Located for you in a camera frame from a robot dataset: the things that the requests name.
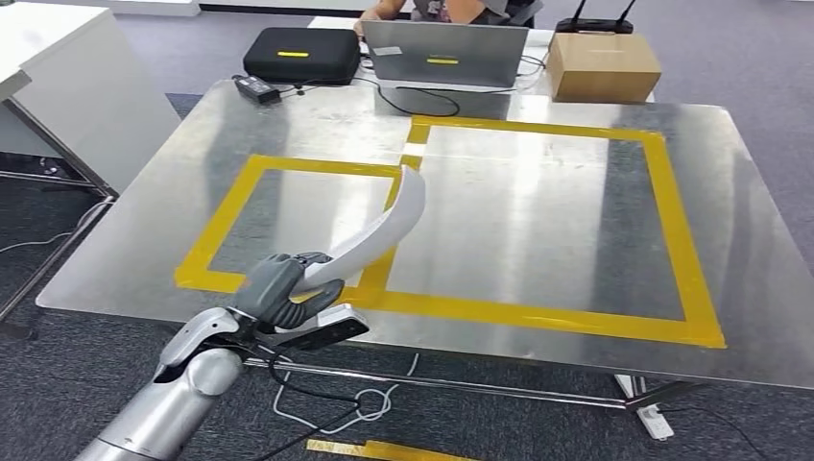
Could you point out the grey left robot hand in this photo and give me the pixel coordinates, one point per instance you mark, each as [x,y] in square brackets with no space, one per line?
[270,293]

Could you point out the white curved plastic part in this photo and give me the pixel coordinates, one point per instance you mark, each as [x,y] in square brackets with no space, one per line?
[381,235]

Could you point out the steel workbench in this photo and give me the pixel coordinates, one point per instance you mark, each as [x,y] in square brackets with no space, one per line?
[540,210]

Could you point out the yellow floor tape strip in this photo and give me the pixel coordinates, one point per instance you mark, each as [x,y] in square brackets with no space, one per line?
[394,450]

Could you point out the black power adapter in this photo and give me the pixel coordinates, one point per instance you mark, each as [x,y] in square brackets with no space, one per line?
[257,89]

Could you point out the black carrying case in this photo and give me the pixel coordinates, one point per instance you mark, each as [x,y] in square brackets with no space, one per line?
[302,57]

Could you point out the white steel table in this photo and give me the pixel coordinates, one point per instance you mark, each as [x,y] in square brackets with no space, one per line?
[95,95]

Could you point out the grey laptop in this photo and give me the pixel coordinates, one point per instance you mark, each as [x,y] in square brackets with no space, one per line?
[445,57]

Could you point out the person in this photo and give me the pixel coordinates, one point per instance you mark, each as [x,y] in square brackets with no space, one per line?
[445,9]

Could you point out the brown cardboard box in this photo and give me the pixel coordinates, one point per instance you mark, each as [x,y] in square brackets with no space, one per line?
[604,70]

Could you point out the white power strip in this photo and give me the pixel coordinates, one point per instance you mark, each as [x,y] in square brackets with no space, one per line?
[655,423]

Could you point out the black router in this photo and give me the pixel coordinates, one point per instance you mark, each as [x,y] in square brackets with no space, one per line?
[594,27]

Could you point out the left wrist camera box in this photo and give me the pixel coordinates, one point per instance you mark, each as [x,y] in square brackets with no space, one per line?
[337,321]

